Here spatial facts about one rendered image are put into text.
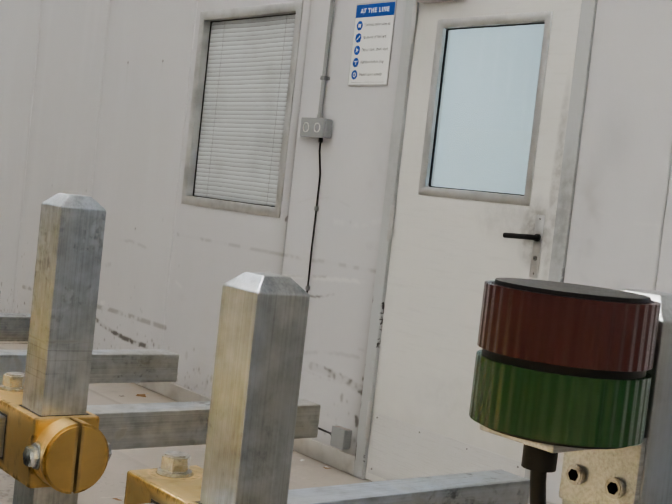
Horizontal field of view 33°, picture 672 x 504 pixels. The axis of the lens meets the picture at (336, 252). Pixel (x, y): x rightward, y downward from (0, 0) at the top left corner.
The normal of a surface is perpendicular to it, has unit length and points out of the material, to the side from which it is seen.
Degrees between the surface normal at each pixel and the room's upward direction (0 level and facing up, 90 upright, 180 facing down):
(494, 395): 90
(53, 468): 90
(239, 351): 90
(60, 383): 90
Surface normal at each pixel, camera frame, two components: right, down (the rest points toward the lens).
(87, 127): -0.78, -0.05
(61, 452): 0.62, 0.11
